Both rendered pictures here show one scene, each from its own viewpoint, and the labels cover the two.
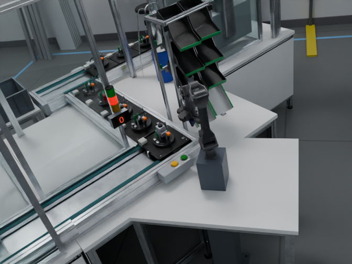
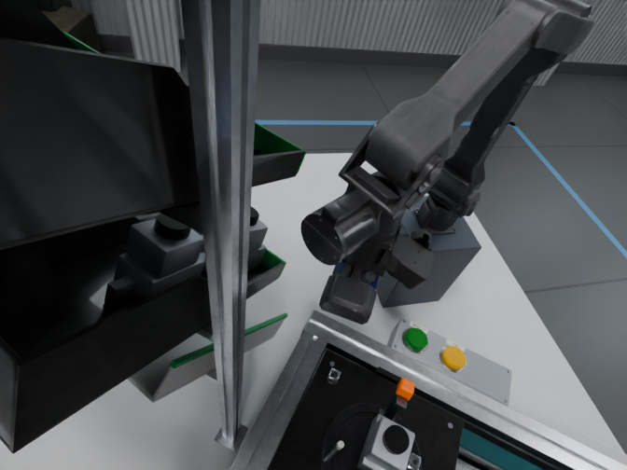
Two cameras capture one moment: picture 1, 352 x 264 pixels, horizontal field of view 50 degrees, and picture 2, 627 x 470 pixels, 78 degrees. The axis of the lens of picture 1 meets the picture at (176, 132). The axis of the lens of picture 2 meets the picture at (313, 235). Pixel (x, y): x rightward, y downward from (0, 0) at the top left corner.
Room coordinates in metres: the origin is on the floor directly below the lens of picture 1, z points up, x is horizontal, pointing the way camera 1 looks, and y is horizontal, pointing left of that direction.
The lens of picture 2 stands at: (2.10, 0.07, 1.57)
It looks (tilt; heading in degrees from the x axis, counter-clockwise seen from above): 49 degrees down; 225
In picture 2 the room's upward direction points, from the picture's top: 14 degrees clockwise
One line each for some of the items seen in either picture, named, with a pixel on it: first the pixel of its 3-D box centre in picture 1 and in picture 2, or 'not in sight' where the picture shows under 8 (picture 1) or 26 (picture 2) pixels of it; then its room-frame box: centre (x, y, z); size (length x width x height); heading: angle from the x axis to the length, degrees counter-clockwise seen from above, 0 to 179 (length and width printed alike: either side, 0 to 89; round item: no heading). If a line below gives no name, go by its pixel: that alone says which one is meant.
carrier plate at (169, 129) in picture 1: (164, 142); (367, 460); (1.90, 0.08, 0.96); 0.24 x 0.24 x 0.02; 30
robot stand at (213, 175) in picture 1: (213, 168); (415, 252); (1.56, -0.16, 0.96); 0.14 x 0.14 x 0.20; 68
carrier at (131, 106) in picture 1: (121, 108); not in sight; (2.33, 0.34, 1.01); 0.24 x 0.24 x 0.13; 30
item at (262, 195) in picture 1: (217, 177); (378, 283); (1.60, -0.17, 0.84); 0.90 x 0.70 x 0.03; 68
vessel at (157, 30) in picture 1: (155, 26); not in sight; (2.89, -0.03, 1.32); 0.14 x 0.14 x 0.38
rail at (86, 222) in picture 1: (143, 182); (542, 456); (1.62, 0.24, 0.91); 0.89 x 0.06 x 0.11; 120
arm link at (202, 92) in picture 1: (203, 117); (490, 119); (1.58, -0.15, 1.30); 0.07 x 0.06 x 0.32; 99
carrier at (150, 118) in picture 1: (140, 120); not in sight; (2.12, 0.21, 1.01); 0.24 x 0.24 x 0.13; 30
